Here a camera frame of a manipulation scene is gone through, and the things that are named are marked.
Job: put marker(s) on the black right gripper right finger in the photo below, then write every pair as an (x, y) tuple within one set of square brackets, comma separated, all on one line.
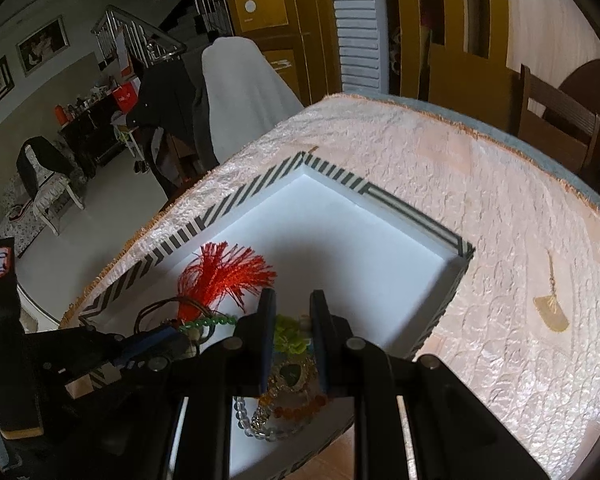
[(348, 366)]

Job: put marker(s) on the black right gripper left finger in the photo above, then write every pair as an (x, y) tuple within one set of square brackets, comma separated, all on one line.
[(239, 365)]

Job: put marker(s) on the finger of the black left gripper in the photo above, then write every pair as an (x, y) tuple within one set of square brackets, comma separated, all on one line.
[(154, 350)]

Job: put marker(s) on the red tassel gold charm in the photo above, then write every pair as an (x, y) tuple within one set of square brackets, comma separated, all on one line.
[(217, 272)]

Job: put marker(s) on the gold fan pendant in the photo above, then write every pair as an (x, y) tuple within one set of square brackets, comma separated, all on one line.
[(548, 306)]

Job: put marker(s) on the patterned white armchair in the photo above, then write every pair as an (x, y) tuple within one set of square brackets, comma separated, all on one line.
[(47, 178)]

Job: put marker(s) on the white covered chair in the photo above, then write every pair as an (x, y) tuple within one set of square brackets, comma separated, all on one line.
[(246, 97)]

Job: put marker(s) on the metal stair railing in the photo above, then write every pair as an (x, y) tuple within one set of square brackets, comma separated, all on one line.
[(145, 42)]

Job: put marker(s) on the dark wooden chair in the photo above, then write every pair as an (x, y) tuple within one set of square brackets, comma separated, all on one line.
[(556, 124)]

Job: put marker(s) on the framed picture upper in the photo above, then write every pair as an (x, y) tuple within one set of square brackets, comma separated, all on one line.
[(42, 45)]

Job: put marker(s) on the white louvered panel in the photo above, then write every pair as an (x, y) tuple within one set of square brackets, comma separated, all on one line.
[(362, 33)]

